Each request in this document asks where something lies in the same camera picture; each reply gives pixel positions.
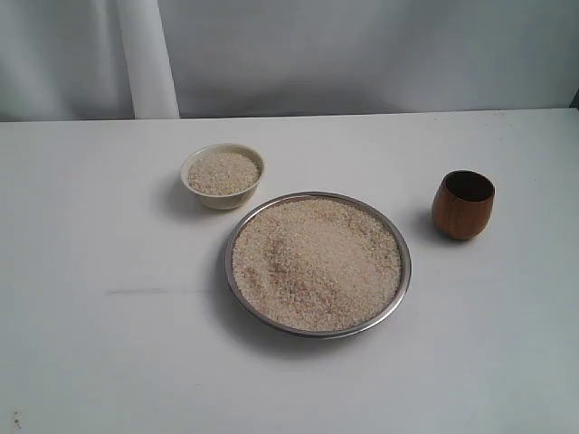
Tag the round metal tray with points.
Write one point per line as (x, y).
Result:
(402, 289)

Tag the brown wooden cup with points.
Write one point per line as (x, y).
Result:
(462, 205)

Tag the rice in cream bowl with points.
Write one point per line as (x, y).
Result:
(223, 174)

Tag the white backdrop cloth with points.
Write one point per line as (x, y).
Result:
(80, 60)

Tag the rice in metal tray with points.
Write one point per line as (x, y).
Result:
(316, 267)

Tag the cream ceramic bowl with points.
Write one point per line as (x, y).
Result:
(227, 202)

